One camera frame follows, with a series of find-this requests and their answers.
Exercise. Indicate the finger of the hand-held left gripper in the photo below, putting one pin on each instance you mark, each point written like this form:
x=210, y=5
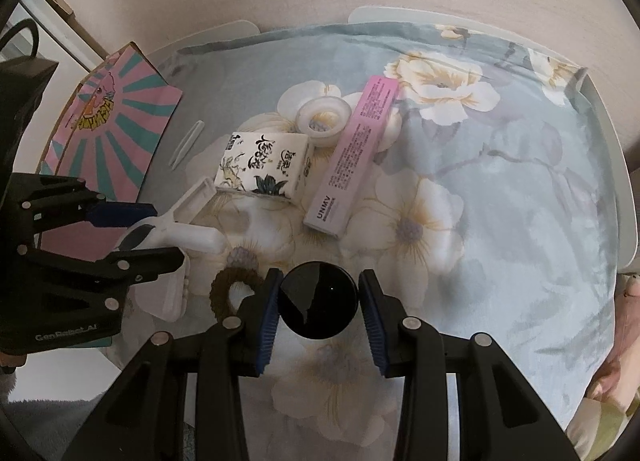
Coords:
x=125, y=215
x=150, y=260

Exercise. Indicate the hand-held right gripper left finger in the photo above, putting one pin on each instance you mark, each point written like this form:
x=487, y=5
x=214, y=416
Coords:
x=269, y=321

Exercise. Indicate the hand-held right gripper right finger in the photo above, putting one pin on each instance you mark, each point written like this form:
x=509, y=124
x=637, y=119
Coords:
x=372, y=321

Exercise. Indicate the white square case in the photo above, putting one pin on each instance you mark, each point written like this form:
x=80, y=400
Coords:
x=162, y=291

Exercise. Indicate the large white hair clip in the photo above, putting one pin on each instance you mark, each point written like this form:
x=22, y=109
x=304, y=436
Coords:
x=192, y=236

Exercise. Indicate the black round compact mirror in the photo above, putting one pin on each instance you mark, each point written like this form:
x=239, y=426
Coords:
x=320, y=301

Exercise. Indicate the white tweezers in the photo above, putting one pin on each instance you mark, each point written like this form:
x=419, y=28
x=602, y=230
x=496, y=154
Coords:
x=187, y=143

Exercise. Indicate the pink striped cardboard box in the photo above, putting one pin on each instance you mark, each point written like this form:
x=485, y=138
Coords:
x=125, y=106

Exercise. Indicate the printed tissue pack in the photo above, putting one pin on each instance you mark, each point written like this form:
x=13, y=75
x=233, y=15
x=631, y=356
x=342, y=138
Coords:
x=260, y=163

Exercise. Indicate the long pink box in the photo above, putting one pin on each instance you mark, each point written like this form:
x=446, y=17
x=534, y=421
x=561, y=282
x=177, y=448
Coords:
x=357, y=156

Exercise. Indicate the white tape roll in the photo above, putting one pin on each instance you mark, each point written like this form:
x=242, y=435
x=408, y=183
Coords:
x=324, y=118

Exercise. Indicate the blue floral cloth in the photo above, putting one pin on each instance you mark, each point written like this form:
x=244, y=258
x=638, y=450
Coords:
x=500, y=241

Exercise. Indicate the white wardrobe door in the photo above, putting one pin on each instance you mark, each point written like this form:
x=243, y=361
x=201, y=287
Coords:
x=60, y=41

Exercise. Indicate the brass door hinge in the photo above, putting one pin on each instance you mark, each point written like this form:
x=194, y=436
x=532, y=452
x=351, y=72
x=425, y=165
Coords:
x=59, y=2

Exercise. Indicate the green floral blanket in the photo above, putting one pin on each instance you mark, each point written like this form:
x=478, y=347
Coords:
x=600, y=433

